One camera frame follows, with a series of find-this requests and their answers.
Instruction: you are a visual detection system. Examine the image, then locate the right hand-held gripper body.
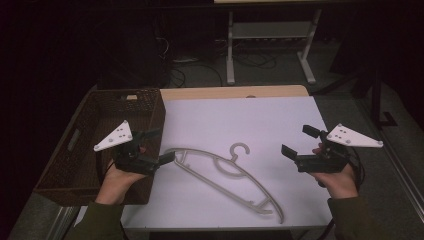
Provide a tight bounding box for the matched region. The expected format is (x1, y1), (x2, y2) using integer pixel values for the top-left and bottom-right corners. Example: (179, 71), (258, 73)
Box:
(294, 123), (384, 174)

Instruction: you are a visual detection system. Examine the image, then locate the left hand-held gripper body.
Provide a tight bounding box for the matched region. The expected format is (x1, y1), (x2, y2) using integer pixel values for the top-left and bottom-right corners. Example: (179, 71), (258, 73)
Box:
(93, 120), (160, 176)

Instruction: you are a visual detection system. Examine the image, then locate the beige plastic clothes hanger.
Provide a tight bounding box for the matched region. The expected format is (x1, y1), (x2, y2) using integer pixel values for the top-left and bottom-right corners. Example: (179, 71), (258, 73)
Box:
(164, 142), (286, 225)

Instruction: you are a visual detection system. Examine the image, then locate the person's right hand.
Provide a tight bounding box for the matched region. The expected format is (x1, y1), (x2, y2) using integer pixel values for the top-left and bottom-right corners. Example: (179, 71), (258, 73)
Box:
(309, 163), (360, 201)

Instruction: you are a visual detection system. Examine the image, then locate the person's left hand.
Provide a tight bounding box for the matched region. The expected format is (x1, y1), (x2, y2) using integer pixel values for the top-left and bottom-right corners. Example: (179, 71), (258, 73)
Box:
(94, 162), (148, 206)

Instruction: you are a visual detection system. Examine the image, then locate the brown woven basket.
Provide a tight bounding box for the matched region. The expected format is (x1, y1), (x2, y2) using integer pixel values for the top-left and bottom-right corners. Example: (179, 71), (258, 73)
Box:
(33, 87), (167, 207)

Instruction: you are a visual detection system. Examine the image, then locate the white table mat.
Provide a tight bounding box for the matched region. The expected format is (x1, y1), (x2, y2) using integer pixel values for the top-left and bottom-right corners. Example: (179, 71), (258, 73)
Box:
(120, 96), (335, 232)

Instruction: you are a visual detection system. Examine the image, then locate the black metal stand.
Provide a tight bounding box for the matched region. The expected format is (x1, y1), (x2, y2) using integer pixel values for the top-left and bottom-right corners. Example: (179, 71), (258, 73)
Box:
(370, 71), (398, 130)

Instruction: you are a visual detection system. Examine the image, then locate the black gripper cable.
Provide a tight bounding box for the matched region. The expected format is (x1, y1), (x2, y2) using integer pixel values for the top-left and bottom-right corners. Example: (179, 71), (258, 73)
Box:
(316, 146), (367, 240)

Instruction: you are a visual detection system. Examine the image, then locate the black floor cable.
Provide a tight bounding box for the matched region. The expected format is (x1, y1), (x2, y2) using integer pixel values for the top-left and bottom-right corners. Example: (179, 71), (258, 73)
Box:
(169, 62), (224, 88)

